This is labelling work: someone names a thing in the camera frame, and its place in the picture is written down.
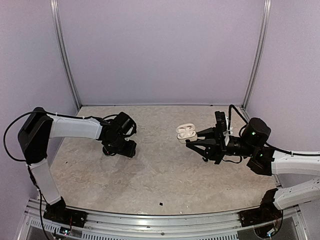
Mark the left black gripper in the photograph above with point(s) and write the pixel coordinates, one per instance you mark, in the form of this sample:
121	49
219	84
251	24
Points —
130	151

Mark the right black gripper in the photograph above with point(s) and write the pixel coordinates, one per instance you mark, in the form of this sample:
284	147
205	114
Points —
216	148

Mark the white earbuds charging case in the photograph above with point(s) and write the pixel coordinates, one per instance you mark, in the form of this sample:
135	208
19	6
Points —
186	132

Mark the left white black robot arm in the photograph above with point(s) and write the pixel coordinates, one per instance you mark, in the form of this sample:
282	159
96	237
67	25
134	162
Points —
113	132

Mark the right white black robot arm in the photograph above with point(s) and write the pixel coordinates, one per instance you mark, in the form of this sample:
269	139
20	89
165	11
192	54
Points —
267	160

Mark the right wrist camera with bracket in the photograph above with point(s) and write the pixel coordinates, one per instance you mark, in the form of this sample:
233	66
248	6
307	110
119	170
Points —
222	127

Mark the front aluminium rail frame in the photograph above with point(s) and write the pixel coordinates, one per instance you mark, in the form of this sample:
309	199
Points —
188	187

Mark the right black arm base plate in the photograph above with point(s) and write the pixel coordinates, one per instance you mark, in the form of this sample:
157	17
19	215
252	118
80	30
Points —
266	211

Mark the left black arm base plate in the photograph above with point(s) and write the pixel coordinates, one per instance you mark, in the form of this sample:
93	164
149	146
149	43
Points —
60	213

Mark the right aluminium corner post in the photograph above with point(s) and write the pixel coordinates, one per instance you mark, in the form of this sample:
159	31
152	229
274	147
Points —
258	53

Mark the aluminium corner post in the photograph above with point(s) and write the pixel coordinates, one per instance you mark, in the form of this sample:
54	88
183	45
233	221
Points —
54	5
258	53

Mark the left aluminium corner post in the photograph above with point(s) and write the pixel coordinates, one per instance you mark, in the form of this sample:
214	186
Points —
54	5

